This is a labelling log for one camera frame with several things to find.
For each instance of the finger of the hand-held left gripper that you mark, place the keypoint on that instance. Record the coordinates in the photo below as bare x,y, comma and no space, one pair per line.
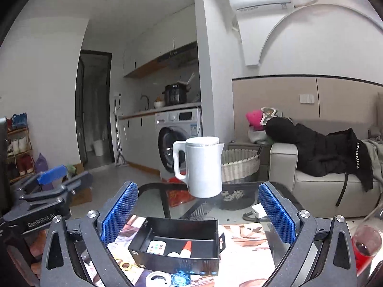
51,175
83,182

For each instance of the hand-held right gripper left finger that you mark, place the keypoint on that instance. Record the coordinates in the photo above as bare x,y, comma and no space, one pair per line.
118,212

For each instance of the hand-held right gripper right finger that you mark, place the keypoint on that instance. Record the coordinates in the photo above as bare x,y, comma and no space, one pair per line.
276,212

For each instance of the yellow peeler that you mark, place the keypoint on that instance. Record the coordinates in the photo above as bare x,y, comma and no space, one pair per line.
127,265

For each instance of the white tape roll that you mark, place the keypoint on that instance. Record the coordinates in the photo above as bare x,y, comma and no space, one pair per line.
154,279

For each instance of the black cardboard box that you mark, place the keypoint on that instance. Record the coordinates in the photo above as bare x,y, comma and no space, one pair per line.
179,264

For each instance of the blue glass bottle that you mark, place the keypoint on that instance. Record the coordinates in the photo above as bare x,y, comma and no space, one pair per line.
181,280

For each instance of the brown cardboard box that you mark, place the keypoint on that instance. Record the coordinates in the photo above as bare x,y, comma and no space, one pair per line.
82,195

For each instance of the purple bag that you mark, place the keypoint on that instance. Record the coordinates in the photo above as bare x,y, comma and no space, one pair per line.
42,164

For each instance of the white charger cube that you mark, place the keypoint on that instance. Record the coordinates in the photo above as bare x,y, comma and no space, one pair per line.
259,210

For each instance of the green plastic bag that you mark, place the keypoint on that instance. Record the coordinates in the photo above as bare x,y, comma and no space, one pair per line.
71,169

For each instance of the white trash bin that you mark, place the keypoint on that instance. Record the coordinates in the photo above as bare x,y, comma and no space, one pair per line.
98,149

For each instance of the wooden shoe rack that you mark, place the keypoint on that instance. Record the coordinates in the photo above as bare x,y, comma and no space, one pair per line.
19,155

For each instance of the beige sofa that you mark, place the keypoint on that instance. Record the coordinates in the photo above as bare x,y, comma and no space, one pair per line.
284,167

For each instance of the mop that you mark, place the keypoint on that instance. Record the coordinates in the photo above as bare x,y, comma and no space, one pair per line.
119,152

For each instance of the printed table mat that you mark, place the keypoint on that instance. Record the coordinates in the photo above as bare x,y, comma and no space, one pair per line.
248,254

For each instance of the white remote control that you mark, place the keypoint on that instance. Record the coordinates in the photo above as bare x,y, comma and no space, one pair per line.
157,248

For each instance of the white woven basket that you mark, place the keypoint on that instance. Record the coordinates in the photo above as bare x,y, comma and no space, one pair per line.
239,167

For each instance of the red plastic bag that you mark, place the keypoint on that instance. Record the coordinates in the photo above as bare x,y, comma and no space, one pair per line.
176,197

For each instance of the dark framed door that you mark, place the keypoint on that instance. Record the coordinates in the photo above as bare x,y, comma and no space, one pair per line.
79,110

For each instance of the black jacket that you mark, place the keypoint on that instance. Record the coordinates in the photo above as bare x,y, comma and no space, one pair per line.
314,149

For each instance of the white glue bottle red cap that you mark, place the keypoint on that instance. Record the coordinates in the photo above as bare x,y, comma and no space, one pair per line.
187,246

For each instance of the white electric kettle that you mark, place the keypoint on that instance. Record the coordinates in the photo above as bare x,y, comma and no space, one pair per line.
203,167

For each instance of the pink plush item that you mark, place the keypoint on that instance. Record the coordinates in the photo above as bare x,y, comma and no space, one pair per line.
254,119

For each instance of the patterned cloth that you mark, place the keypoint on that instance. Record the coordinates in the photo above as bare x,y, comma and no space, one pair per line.
270,113

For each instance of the kitchen faucet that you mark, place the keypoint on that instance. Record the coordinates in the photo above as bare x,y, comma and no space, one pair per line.
146,100

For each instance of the white bowl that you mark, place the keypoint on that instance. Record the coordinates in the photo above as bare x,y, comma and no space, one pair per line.
159,104

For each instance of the white washing machine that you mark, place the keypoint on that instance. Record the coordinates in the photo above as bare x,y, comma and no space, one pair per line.
185,125

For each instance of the grey blanket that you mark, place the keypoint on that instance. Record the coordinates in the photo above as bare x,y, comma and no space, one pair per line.
375,158

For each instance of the black rice cooker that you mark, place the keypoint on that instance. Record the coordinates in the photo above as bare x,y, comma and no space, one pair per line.
175,95

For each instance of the range hood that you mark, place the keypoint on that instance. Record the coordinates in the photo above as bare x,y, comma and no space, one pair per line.
179,55

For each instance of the white wall switch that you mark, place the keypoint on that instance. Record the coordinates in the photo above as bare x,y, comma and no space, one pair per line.
306,98

